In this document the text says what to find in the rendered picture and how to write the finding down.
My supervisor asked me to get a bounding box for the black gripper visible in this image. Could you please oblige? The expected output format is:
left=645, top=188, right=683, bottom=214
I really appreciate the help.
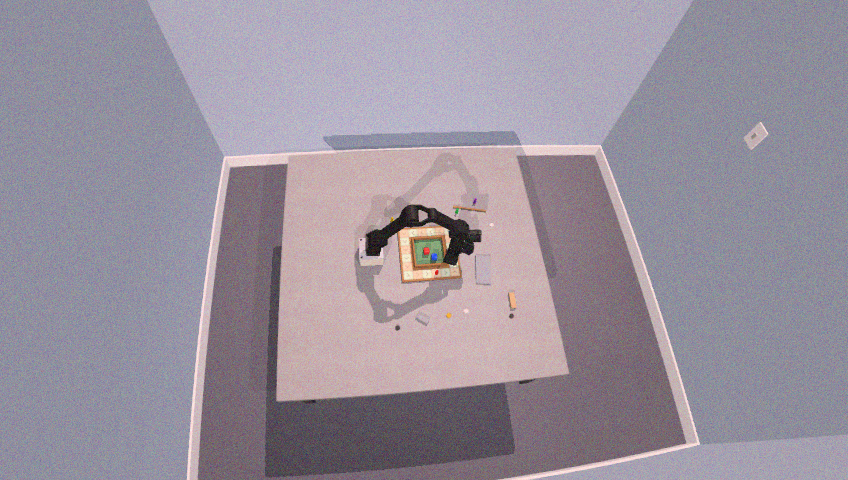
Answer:
left=444, top=240, right=463, bottom=266

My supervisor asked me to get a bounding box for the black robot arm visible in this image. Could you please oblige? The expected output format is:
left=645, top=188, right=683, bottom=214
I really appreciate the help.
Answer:
left=365, top=204, right=482, bottom=256

